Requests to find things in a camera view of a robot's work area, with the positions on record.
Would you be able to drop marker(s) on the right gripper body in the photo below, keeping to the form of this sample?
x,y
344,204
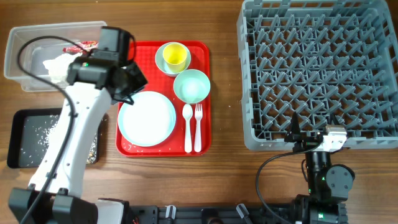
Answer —
x,y
306,143

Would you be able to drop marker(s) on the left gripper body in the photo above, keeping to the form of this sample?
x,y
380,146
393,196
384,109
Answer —
x,y
134,80

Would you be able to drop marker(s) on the red snack wrapper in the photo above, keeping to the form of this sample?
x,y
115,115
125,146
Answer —
x,y
85,45

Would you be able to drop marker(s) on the white napkin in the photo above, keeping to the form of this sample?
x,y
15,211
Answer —
x,y
57,68

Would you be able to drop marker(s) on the yellow plastic cup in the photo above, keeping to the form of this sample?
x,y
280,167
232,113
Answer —
x,y
175,56

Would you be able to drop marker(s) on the large light blue plate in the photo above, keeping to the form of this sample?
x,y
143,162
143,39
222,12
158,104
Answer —
x,y
149,121

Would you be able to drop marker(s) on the mint green bowl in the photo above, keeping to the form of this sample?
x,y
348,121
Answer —
x,y
192,86

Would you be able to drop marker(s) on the food scraps and rice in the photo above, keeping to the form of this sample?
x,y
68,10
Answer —
x,y
35,139

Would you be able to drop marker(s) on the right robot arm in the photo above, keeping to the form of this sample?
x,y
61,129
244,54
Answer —
x,y
328,184

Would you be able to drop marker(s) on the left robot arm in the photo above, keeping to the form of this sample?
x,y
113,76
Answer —
x,y
53,194

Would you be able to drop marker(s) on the clear plastic waste bin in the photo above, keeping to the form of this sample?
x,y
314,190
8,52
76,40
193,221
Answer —
x,y
34,54

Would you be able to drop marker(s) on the grey dishwasher rack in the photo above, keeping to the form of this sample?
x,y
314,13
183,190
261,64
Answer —
x,y
317,59

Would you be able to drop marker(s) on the black food waste tray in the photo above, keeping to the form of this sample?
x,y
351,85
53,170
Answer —
x,y
16,132

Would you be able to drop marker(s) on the small light blue bowl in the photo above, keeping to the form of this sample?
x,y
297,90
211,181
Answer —
x,y
161,64

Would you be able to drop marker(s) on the red serving tray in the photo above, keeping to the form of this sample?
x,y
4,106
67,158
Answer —
x,y
159,82

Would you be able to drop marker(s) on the white plastic spoon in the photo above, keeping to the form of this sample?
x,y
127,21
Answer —
x,y
187,113

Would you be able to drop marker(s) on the white plastic fork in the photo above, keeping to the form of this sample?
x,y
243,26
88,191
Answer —
x,y
198,117

